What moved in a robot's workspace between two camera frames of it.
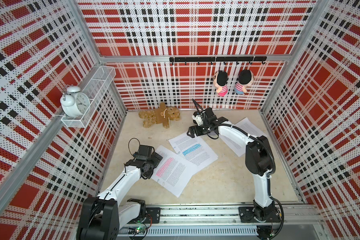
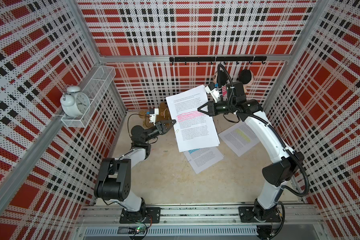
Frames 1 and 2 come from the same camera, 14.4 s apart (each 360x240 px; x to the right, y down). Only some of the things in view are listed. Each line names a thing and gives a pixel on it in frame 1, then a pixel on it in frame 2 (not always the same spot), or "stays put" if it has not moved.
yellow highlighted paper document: [248, 126] stays put
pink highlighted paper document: [173, 172] to [194, 129]
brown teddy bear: [163, 115] stays put
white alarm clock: [74, 104] stays put
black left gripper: [156, 160] to [161, 124]
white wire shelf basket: [96, 86] stays put
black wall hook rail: [211, 60] stays put
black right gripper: [198, 132] to [213, 108]
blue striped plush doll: [246, 78] stays put
